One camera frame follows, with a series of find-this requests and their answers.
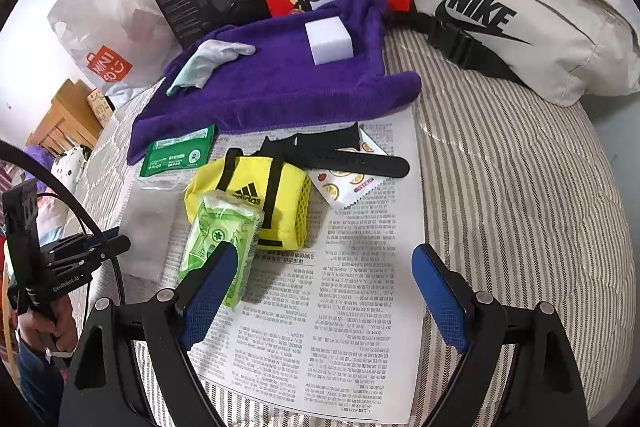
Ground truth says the black watch strap with buckle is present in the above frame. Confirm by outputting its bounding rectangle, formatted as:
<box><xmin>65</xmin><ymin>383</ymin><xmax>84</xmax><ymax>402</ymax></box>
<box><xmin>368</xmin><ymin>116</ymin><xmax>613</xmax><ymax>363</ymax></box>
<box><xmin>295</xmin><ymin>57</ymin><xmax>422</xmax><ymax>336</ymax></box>
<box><xmin>255</xmin><ymin>123</ymin><xmax>362</xmax><ymax>170</ymax></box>

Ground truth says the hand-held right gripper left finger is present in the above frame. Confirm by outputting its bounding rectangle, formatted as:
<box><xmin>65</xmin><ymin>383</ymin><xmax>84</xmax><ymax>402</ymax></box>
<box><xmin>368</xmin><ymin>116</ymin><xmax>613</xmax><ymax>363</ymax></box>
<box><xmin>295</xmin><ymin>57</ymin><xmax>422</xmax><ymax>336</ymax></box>
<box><xmin>60</xmin><ymin>243</ymin><xmax>238</xmax><ymax>427</ymax></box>

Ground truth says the white plastic bag orange logo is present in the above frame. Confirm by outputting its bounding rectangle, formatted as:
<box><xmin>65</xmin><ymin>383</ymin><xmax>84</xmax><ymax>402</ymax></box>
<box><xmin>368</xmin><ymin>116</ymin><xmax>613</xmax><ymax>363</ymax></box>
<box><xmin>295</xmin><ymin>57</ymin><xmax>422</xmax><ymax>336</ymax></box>
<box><xmin>47</xmin><ymin>0</ymin><xmax>173</xmax><ymax>96</ymax></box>

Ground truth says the purple plush toy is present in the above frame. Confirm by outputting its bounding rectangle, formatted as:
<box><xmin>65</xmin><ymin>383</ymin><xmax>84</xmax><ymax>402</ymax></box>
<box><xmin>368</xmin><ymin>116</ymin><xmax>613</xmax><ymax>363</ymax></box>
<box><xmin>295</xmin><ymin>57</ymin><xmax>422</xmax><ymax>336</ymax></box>
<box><xmin>25</xmin><ymin>146</ymin><xmax>56</xmax><ymax>180</ymax></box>

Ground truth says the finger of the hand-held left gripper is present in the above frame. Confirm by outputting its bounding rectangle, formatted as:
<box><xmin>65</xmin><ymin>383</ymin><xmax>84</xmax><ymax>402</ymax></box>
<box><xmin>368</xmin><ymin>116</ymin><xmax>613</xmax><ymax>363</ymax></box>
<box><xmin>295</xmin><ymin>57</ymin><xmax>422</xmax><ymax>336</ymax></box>
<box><xmin>47</xmin><ymin>231</ymin><xmax>120</xmax><ymax>253</ymax></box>
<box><xmin>50</xmin><ymin>236</ymin><xmax>132</xmax><ymax>273</ymax></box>

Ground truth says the green wet wipes packet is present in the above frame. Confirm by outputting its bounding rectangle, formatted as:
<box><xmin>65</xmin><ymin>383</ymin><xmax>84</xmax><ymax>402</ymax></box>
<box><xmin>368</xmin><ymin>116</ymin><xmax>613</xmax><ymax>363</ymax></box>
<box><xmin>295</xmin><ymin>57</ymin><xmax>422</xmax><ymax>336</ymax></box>
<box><xmin>139</xmin><ymin>124</ymin><xmax>216</xmax><ymax>180</ymax></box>

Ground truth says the green tissue pack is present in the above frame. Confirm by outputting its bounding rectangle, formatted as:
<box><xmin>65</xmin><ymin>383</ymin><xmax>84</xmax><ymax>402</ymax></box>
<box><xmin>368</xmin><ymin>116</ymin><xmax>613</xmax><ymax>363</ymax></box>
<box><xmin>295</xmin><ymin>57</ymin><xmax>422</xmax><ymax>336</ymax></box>
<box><xmin>178</xmin><ymin>191</ymin><xmax>265</xmax><ymax>309</ymax></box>

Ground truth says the purple towel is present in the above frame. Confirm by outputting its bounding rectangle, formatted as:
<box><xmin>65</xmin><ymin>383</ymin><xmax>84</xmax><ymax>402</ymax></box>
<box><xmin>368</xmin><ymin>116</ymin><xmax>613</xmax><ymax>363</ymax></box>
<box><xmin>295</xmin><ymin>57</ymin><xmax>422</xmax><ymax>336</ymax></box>
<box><xmin>127</xmin><ymin>0</ymin><xmax>423</xmax><ymax>165</ymax></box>

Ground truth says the thick black cable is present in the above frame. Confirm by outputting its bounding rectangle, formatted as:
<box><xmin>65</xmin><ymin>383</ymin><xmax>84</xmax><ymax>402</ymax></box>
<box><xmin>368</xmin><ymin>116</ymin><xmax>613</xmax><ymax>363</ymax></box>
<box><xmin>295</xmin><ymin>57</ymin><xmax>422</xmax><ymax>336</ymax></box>
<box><xmin>0</xmin><ymin>141</ymin><xmax>123</xmax><ymax>323</ymax></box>

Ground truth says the white sponge block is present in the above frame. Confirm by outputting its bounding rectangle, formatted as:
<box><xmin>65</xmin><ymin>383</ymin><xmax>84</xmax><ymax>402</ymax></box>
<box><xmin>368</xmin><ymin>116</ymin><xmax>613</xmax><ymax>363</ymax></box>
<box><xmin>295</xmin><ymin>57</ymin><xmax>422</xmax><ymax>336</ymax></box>
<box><xmin>305</xmin><ymin>18</ymin><xmax>357</xmax><ymax>66</ymax></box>

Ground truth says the patterned small box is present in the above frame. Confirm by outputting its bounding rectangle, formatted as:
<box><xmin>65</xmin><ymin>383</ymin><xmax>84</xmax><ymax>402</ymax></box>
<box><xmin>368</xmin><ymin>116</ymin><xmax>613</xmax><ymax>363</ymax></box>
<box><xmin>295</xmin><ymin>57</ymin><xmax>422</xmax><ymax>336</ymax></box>
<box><xmin>86</xmin><ymin>89</ymin><xmax>117</xmax><ymax>128</ymax></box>

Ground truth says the newspaper sheet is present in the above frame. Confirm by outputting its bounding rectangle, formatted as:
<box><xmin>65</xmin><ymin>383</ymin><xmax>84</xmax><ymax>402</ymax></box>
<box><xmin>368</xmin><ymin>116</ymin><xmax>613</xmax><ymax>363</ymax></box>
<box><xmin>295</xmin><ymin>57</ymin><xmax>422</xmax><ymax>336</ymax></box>
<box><xmin>120</xmin><ymin>107</ymin><xmax>426</xmax><ymax>425</ymax></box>

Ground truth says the fruit print sachet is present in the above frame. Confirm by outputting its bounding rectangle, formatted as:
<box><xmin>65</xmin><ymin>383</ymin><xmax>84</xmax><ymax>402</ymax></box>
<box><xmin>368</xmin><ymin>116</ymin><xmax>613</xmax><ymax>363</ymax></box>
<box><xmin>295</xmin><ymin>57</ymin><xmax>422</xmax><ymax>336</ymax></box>
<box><xmin>306</xmin><ymin>129</ymin><xmax>390</xmax><ymax>210</ymax></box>

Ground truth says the yellow small bag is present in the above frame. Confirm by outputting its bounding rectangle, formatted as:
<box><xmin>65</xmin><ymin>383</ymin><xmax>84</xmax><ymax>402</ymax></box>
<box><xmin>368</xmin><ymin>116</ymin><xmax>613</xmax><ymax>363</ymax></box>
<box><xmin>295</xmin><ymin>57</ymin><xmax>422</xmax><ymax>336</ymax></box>
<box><xmin>184</xmin><ymin>148</ymin><xmax>312</xmax><ymax>252</ymax></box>

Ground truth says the person's left hand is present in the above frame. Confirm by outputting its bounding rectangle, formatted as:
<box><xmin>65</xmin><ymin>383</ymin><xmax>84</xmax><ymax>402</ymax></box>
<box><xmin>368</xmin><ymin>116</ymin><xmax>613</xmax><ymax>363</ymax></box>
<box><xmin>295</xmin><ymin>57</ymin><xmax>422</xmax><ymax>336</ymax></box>
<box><xmin>17</xmin><ymin>302</ymin><xmax>77</xmax><ymax>360</ymax></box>

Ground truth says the pale grey cloth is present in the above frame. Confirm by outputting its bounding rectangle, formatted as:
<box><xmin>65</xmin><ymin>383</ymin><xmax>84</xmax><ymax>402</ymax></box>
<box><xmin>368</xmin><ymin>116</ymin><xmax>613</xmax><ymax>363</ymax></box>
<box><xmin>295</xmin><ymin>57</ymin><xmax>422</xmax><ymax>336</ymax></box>
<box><xmin>166</xmin><ymin>39</ymin><xmax>257</xmax><ymax>95</ymax></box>

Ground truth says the wooden furniture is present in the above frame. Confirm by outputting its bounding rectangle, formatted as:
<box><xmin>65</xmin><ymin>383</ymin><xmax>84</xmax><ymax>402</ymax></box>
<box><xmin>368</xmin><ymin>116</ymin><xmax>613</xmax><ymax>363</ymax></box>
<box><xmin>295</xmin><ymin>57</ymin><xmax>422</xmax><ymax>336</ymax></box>
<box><xmin>26</xmin><ymin>79</ymin><xmax>103</xmax><ymax>155</ymax></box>

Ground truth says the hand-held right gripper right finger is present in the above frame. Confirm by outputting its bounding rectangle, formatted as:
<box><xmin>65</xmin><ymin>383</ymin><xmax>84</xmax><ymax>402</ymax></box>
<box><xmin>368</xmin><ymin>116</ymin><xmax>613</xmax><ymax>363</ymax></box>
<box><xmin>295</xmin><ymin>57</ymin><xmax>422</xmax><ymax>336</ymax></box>
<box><xmin>411</xmin><ymin>243</ymin><xmax>588</xmax><ymax>427</ymax></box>

